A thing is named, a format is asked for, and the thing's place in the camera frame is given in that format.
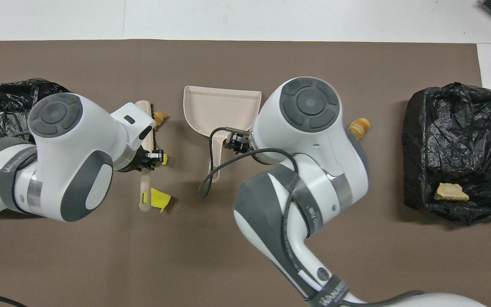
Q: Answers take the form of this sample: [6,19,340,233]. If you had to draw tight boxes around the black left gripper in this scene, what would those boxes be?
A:
[120,149,164,173]

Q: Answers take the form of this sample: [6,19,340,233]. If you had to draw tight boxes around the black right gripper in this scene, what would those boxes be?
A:
[224,131,253,154]

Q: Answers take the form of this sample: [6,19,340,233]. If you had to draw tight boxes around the beige hand brush black bristles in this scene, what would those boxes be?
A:
[136,100,159,212]

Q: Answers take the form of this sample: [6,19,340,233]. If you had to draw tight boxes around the trash bin black bag lined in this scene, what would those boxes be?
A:
[402,82,491,226]

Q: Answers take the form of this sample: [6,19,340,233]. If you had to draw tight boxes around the beige plastic dustpan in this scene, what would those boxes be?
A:
[183,85,262,183]

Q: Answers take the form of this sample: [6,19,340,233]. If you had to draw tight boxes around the pale flat bread piece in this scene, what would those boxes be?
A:
[434,182,470,202]

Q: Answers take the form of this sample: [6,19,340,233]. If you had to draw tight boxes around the brown paper table mat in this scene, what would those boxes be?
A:
[0,40,491,307]

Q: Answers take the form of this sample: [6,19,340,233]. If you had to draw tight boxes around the large yellow sponge piece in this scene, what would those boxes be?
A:
[143,188,172,213]

